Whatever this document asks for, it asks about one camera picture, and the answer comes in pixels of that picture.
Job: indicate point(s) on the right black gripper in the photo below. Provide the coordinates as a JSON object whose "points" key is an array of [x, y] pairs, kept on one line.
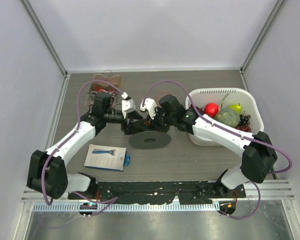
{"points": [[154, 122]]}

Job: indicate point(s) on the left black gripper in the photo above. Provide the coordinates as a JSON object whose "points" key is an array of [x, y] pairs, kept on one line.
{"points": [[132, 127]]}

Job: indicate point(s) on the grey cable spool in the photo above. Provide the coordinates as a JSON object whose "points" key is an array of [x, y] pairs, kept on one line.
{"points": [[149, 140]]}

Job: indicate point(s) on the white plastic basket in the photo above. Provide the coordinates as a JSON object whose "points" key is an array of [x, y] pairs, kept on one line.
{"points": [[239, 100]]}

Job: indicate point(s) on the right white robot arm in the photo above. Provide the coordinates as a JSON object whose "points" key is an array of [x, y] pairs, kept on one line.
{"points": [[257, 157]]}

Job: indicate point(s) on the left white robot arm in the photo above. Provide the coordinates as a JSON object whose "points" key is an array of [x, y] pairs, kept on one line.
{"points": [[47, 172]]}

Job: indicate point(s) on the red grape bunch left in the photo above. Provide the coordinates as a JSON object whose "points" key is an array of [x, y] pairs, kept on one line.
{"points": [[200, 110]]}

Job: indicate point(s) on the blue razor package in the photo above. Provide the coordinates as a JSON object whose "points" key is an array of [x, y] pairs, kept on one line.
{"points": [[107, 158]]}

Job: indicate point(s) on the red apple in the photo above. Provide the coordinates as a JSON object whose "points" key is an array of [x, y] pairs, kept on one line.
{"points": [[211, 109]]}

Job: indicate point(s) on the green netted melon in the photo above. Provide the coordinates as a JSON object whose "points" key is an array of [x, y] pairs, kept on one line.
{"points": [[228, 116]]}

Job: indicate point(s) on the green pear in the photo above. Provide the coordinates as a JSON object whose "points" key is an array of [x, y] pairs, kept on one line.
{"points": [[236, 107]]}

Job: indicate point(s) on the dark grape bunch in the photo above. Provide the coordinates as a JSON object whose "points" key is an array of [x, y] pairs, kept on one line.
{"points": [[244, 120]]}

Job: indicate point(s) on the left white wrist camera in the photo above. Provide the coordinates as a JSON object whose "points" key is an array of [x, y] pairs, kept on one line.
{"points": [[127, 105]]}

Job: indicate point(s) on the clear cable box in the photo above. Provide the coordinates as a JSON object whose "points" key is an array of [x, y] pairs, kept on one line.
{"points": [[104, 87]]}

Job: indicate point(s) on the aluminium frame rail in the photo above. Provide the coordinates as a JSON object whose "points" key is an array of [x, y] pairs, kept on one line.
{"points": [[277, 189]]}

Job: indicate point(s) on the white slotted cable duct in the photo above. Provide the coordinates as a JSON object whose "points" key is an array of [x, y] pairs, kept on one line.
{"points": [[82, 207]]}

